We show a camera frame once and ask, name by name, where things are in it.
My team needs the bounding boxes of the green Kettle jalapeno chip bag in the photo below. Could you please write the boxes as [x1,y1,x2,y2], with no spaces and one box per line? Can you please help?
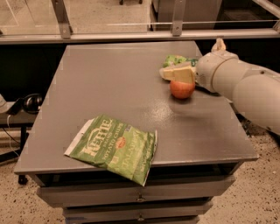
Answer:
[64,115,158,186]

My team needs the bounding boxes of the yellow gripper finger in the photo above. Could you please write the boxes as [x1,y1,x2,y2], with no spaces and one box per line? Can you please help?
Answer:
[159,66,195,83]
[211,38,227,52]

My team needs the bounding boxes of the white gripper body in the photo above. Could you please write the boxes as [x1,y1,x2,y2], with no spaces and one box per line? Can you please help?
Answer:
[196,50,242,93]

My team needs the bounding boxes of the black headphones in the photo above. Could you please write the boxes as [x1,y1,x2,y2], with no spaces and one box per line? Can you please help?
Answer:
[7,94,43,116]

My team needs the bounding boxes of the white cable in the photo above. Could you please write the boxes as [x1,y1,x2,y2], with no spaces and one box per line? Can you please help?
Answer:
[5,114,21,158]

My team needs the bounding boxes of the red apple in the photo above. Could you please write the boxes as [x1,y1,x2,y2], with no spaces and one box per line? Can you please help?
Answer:
[170,80,195,99]

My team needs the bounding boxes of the grey drawer cabinet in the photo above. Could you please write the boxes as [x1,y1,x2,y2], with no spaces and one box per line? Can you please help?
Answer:
[15,41,256,224]

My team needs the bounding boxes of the metal railing with glass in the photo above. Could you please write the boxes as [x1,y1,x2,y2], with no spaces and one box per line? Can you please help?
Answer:
[0,0,280,44]

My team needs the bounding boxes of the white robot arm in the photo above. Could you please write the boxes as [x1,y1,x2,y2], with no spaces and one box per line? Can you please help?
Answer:
[159,38,280,135]

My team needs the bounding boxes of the green rice chip bag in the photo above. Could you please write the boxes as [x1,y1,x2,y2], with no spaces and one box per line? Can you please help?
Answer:
[163,54,198,67]

